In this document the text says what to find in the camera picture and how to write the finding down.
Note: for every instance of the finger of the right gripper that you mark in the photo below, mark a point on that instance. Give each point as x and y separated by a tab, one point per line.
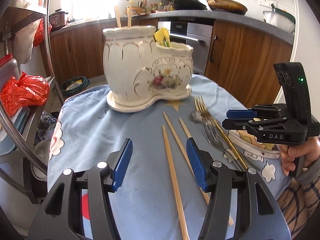
236	124
241	114

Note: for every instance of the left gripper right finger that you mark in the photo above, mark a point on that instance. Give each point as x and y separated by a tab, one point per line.
200	162

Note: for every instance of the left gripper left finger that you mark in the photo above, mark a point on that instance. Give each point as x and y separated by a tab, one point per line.
118	163

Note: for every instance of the silver fork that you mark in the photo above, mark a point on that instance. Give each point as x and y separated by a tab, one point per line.
215	141

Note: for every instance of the wooden chopstick four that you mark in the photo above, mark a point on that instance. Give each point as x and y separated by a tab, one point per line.
182	149

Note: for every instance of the gold fork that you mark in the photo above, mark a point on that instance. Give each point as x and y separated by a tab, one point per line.
200	106

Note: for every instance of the silver flower spoon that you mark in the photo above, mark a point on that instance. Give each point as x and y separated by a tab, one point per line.
196	116

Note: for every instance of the wooden chopstick five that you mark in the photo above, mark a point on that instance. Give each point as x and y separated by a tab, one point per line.
188	134

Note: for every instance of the wooden chopstick three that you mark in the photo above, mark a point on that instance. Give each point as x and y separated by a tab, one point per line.
175	186

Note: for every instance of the yellow tulip plastic spoon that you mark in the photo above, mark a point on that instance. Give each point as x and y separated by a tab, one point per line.
160	34

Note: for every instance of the wooden chopstick two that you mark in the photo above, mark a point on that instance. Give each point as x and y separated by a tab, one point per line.
129	19

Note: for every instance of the wooden chopstick one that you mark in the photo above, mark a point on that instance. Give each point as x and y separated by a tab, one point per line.
117	14

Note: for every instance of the wooden kitchen cabinets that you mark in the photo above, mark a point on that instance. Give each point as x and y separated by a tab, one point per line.
239	57

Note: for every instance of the person's right hand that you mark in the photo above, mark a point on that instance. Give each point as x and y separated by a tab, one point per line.
309	150

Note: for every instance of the blue cartoon tablecloth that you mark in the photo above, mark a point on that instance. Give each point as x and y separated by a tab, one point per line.
144	207

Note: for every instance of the stainless steel oven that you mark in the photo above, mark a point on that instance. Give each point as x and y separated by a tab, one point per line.
195	35

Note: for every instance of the trash bin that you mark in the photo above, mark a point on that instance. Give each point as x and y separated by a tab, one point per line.
74	86

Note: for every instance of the white ceramic utensil holder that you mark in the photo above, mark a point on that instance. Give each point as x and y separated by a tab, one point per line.
139	71

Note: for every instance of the wooden pan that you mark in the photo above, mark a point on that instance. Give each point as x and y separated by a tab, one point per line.
227	5

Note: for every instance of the red plastic bag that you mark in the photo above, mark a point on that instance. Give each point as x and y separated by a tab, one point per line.
28	90

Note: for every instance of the black wok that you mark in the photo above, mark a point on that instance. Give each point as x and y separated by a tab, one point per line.
187	5

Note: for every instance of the hanging red bag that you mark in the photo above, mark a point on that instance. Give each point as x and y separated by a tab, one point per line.
39	35

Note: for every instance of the rice cooker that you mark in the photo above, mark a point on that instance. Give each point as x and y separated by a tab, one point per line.
58	19

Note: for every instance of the white hanging bag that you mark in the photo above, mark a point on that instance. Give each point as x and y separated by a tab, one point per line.
23	42

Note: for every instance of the metal shelf rack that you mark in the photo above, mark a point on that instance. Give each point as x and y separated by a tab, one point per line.
23	16

